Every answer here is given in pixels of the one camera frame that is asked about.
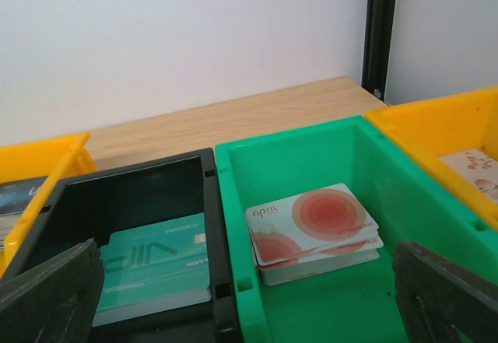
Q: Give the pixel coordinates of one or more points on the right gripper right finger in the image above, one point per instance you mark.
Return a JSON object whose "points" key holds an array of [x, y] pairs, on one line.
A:
{"points": [[440, 301]]}

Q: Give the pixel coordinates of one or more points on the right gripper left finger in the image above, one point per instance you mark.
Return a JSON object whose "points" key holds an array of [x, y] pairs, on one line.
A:
{"points": [[55, 301]]}

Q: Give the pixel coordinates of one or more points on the red circles credit card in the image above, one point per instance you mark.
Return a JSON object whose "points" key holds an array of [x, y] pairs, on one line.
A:
{"points": [[329, 221]]}

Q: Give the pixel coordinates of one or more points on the teal card stack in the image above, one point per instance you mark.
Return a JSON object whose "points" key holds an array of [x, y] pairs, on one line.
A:
{"points": [[154, 268]]}

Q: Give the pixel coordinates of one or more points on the blue card stack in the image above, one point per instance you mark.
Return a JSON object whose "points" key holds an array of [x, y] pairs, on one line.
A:
{"points": [[15, 196]]}

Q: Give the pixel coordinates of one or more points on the white pink card stack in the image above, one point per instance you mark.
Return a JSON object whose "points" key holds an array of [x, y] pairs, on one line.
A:
{"points": [[479, 169]]}

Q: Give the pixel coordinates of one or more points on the red white card stack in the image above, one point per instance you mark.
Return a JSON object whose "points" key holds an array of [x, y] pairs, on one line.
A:
{"points": [[344, 256]]}

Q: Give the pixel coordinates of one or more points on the green bin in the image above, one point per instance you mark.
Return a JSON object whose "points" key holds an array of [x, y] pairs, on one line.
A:
{"points": [[354, 304]]}

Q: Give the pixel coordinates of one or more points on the black bin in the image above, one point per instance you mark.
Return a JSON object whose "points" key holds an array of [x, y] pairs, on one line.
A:
{"points": [[95, 205]]}

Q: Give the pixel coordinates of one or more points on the orange bin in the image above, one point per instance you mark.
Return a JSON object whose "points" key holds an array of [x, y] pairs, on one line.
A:
{"points": [[53, 159], [427, 130]]}

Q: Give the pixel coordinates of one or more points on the far right orange bin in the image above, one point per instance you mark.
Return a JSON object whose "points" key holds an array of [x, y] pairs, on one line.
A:
{"points": [[427, 130]]}

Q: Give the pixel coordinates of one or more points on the right black frame post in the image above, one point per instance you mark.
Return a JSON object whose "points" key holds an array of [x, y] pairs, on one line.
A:
{"points": [[377, 44]]}

